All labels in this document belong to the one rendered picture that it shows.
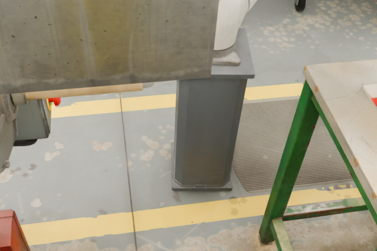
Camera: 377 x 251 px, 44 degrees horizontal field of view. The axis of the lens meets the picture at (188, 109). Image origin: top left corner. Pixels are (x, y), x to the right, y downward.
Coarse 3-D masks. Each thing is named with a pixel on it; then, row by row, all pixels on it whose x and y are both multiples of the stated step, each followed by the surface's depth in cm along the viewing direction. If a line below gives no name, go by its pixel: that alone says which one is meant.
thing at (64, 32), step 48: (0, 0) 44; (48, 0) 45; (96, 0) 46; (144, 0) 47; (192, 0) 48; (0, 48) 48; (48, 48) 49; (96, 48) 50; (144, 48) 51; (192, 48) 52
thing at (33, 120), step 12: (24, 108) 101; (36, 108) 101; (48, 108) 109; (24, 120) 103; (36, 120) 104; (48, 120) 107; (24, 132) 106; (36, 132) 106; (48, 132) 108; (24, 144) 113
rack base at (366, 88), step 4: (372, 84) 125; (376, 84) 125; (364, 88) 124; (368, 88) 124; (372, 88) 124; (376, 88) 124; (368, 92) 122; (372, 92) 122; (376, 92) 122; (368, 96) 123; (372, 96) 121; (376, 96) 121; (376, 108) 120
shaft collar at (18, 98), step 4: (24, 92) 71; (12, 96) 70; (16, 96) 70; (20, 96) 70; (24, 96) 71; (12, 100) 71; (16, 100) 71; (20, 100) 71; (24, 100) 71; (28, 100) 73; (16, 104) 72; (20, 104) 72; (24, 104) 72
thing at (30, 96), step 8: (80, 88) 72; (88, 88) 73; (96, 88) 73; (104, 88) 73; (112, 88) 73; (120, 88) 74; (128, 88) 74; (136, 88) 74; (32, 96) 72; (40, 96) 72; (48, 96) 72; (56, 96) 73; (64, 96) 73
